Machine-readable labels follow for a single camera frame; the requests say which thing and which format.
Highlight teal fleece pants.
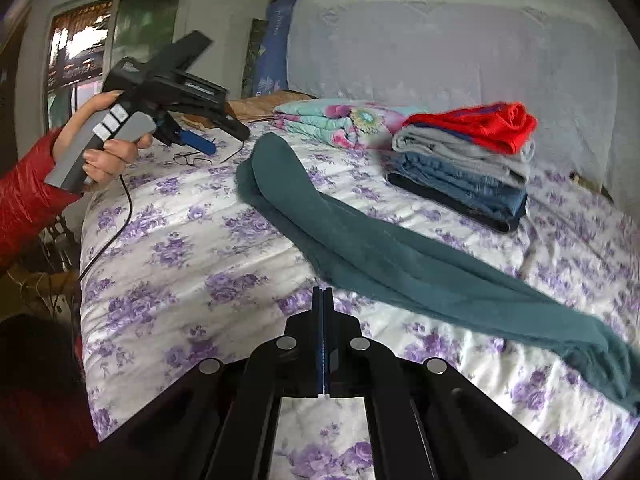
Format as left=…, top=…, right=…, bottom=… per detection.
left=235, top=132, right=639, bottom=415

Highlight person's left hand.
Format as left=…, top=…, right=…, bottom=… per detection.
left=52, top=91, right=153, bottom=191

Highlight brown cardboard piece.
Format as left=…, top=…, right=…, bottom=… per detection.
left=177, top=90, right=311, bottom=130

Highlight blue patterned board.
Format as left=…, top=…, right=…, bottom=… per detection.
left=253, top=0, right=296, bottom=96

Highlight floral turquoise folded blanket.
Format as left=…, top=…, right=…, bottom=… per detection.
left=273, top=99, right=427, bottom=150

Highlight purple floral bed sheet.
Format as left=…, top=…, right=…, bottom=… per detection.
left=80, top=130, right=639, bottom=479

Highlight grey folded garment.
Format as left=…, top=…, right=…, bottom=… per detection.
left=392, top=126, right=536, bottom=188

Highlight dark navy folded pants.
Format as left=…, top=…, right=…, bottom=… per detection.
left=386, top=172, right=527, bottom=234

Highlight blue folded jeans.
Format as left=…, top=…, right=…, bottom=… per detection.
left=387, top=152, right=527, bottom=217

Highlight red folded garment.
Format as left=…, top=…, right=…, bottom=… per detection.
left=404, top=102, right=538, bottom=155

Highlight light grey lace headboard cover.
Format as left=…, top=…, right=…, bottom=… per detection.
left=288, top=0, right=639, bottom=214

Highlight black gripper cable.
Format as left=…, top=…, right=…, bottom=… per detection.
left=77, top=136, right=246, bottom=281

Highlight window with white frame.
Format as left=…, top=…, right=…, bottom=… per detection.
left=42, top=0, right=189, bottom=129

